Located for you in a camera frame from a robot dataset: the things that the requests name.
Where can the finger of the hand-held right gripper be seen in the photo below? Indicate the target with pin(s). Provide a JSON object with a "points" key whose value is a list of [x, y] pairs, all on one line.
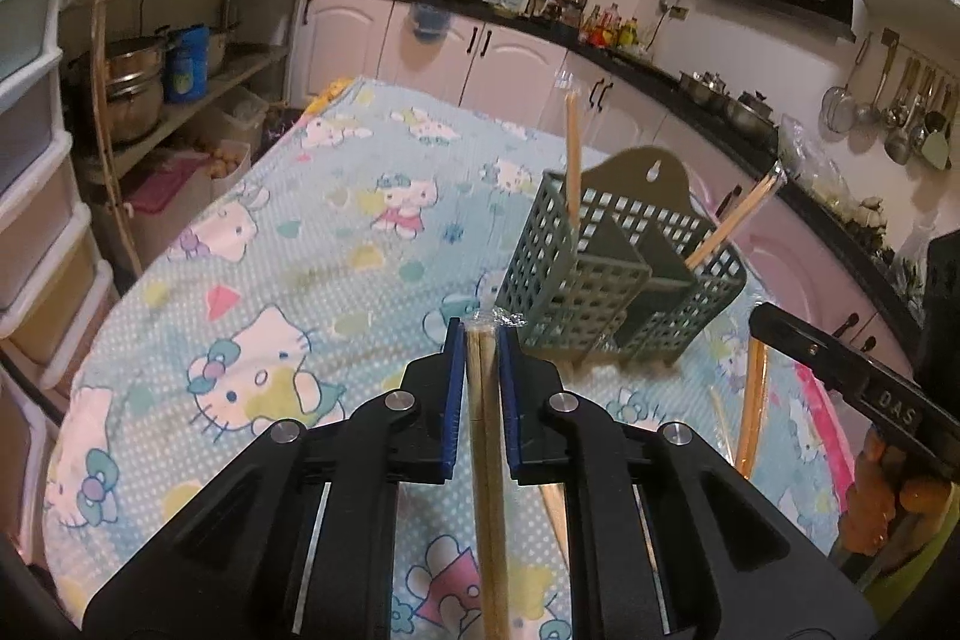
{"points": [[840, 370]]}

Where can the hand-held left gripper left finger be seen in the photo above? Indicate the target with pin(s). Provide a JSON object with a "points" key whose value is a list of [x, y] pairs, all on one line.
{"points": [[452, 400]]}

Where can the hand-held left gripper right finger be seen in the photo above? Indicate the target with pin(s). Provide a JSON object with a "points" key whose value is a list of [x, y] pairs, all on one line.
{"points": [[510, 407]]}

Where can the wooden chopsticks pair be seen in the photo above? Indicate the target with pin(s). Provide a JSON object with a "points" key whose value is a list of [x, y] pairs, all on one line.
{"points": [[720, 422], [735, 220], [573, 160], [487, 460], [752, 407]]}

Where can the grey-green utensil holder basket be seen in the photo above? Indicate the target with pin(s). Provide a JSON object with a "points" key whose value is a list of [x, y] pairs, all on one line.
{"points": [[570, 287]]}

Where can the row of hanging kitchen utensils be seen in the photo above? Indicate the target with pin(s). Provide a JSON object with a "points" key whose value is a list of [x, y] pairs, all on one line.
{"points": [[911, 108]]}

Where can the person's right hand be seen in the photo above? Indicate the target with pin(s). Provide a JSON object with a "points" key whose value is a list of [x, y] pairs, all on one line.
{"points": [[874, 505]]}

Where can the pink towel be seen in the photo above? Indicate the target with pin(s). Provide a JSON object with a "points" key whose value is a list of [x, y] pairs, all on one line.
{"points": [[821, 415]]}

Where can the clear plastic bag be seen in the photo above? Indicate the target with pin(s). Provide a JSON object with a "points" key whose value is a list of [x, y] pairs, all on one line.
{"points": [[810, 156]]}

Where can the cartoon cat printed blanket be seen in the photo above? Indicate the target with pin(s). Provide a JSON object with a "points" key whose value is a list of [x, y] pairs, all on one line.
{"points": [[300, 235]]}

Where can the steel pot with lid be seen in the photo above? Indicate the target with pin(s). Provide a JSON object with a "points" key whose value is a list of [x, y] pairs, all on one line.
{"points": [[705, 85], [750, 111]]}

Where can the blue plastic bag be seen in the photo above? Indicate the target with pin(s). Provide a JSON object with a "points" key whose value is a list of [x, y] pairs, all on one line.
{"points": [[429, 21]]}

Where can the row of sauce bottles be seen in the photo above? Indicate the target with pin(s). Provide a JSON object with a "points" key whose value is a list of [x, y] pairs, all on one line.
{"points": [[611, 29]]}

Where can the blue tin can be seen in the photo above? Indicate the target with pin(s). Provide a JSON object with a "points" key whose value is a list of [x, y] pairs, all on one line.
{"points": [[186, 63]]}

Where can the long wooden pole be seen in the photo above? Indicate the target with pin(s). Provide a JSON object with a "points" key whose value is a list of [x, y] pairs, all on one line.
{"points": [[109, 123]]}

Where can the stainless steel stock pot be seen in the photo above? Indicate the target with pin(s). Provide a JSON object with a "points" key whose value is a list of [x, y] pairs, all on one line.
{"points": [[135, 78]]}

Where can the plastic drawer unit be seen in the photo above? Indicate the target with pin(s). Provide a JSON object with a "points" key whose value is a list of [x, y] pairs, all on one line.
{"points": [[37, 160]]}

